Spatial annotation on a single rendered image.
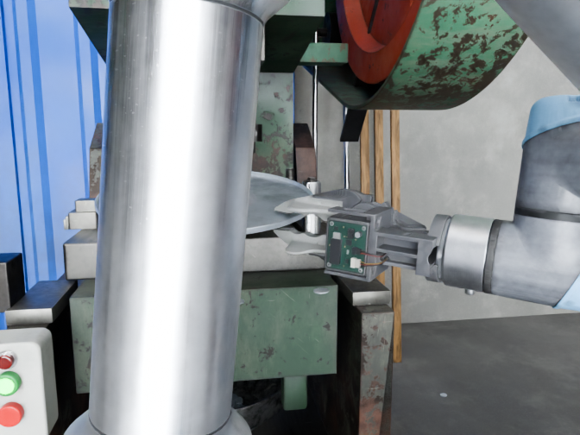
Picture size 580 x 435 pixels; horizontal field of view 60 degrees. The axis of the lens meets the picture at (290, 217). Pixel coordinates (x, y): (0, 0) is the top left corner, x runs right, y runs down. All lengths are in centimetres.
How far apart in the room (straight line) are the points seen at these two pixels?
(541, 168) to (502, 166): 200
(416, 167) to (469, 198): 29
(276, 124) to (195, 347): 90
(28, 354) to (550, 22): 63
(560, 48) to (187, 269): 22
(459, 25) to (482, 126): 167
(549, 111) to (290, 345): 50
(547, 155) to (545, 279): 11
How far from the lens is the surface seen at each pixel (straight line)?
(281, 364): 81
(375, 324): 75
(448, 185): 238
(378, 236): 52
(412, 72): 84
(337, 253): 53
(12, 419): 73
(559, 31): 29
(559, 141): 50
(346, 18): 126
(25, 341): 70
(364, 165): 191
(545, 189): 50
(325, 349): 81
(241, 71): 28
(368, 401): 80
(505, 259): 50
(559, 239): 50
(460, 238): 51
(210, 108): 27
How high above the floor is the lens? 88
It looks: 10 degrees down
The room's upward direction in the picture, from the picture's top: straight up
